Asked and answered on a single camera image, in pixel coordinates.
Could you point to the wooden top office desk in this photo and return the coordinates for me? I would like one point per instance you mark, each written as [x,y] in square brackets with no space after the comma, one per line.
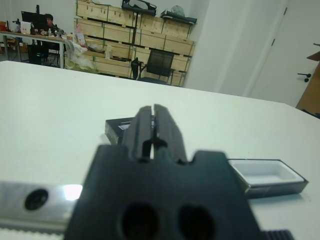
[30,37]

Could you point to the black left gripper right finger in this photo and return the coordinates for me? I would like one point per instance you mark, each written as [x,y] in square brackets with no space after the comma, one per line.
[170,140]

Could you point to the black computer tower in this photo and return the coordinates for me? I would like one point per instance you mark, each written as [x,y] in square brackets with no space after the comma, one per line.
[37,53]

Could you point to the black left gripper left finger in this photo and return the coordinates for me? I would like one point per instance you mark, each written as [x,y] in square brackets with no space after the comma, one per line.
[138,135]

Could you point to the white and red carton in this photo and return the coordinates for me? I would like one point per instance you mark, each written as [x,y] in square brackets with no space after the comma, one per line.
[25,27]

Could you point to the small white plastic bag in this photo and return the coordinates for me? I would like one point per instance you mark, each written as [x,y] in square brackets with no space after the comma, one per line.
[178,10]

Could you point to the black computer monitor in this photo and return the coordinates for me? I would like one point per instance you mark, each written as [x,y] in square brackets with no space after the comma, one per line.
[32,17]

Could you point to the stacked wooden crates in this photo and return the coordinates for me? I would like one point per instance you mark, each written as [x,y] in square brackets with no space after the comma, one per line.
[120,37]

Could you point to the flat black carrying case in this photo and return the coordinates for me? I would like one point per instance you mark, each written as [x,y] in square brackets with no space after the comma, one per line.
[180,18]

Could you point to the black box lid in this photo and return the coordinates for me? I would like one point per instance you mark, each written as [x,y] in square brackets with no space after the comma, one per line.
[115,130]

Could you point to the black office chair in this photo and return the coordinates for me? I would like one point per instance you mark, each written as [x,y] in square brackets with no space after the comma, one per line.
[160,60]

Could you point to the black case with white panel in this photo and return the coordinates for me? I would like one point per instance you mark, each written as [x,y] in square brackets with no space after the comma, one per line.
[137,5]

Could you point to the large crumpled plastic bag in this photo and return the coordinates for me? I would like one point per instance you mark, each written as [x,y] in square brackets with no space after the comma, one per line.
[80,62]

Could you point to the black box base white insert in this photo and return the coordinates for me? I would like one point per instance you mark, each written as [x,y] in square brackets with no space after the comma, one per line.
[265,172]

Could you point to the seated person in dark top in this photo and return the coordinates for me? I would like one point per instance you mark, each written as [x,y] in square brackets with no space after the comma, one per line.
[50,23]

